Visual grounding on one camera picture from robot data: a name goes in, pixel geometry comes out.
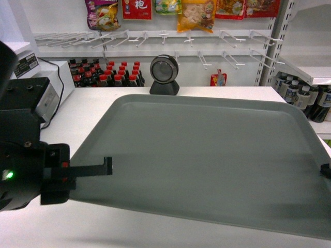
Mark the dark bottle white label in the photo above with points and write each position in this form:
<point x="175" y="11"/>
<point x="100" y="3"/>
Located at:
<point x="291" y="92"/>
<point x="302" y="98"/>

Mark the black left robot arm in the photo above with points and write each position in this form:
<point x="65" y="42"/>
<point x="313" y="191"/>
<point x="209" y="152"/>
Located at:
<point x="20" y="127"/>

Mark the purple snack bag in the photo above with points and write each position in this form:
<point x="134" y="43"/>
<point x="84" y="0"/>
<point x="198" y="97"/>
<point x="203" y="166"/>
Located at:
<point x="102" y="15"/>

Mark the red cap soy bottle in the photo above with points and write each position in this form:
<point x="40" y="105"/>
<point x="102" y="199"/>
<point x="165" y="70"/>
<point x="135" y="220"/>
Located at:
<point x="119" y="80"/>
<point x="103" y="81"/>
<point x="133" y="81"/>

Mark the white cash register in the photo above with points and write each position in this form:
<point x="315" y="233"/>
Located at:
<point x="30" y="66"/>

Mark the black round barcode scanner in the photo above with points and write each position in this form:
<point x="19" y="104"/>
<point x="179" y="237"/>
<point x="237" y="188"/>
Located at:
<point x="164" y="69"/>

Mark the green snack bag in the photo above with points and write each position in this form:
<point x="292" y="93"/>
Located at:
<point x="168" y="6"/>

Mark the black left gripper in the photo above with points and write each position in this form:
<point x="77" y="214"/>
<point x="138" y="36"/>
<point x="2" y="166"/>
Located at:
<point x="51" y="175"/>

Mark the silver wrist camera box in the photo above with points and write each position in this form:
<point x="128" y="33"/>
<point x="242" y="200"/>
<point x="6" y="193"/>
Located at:
<point x="47" y="104"/>

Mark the grey rectangular serving tray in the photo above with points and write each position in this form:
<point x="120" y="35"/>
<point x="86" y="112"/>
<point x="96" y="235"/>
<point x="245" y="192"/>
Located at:
<point x="239" y="162"/>

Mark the black cap cola bottle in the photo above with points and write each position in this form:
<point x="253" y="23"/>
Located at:
<point x="77" y="80"/>

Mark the small red packet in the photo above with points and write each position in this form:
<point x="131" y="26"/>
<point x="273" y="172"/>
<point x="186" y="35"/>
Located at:
<point x="219" y="79"/>

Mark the red snack bag with character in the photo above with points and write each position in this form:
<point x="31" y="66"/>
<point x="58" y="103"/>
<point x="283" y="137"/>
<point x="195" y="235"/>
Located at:
<point x="137" y="9"/>

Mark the yellow chips bag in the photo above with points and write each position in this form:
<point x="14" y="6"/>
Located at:
<point x="198" y="14"/>

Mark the red snack bag far right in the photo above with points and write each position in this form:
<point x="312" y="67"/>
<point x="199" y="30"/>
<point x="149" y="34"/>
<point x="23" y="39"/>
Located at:
<point x="262" y="8"/>

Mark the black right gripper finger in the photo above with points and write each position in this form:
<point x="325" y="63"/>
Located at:
<point x="325" y="170"/>

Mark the white peg hook rail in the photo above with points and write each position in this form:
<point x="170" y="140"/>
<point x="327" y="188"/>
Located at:
<point x="228" y="44"/>

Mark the dark bottle far right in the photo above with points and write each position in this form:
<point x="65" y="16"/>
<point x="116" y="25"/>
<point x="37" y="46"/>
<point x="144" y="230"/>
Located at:
<point x="322" y="105"/>

